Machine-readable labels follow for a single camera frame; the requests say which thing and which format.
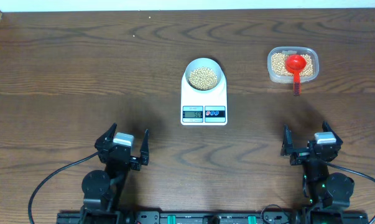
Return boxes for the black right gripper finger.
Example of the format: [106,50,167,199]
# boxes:
[322,121,343,146]
[281,124,294,156]

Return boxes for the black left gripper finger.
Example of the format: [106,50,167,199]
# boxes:
[95,123,117,149]
[140,129,149,165]

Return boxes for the red plastic measuring scoop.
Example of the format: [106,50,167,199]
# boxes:
[285,54,307,96]

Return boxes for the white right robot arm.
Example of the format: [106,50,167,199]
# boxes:
[282,122,354,223]

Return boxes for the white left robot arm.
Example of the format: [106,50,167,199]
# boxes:
[78,124,149,224]

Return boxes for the white digital kitchen scale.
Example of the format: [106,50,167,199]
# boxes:
[180,72,228,126]

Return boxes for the soybeans in grey bowl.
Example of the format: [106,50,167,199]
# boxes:
[188,67,218,91]

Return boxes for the grey plastic bowl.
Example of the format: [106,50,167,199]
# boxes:
[185,58,223,91]

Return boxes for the clear plastic container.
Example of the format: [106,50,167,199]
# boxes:
[267,46,320,84]

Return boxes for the pile of soybeans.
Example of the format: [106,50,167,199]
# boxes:
[271,53,314,77]

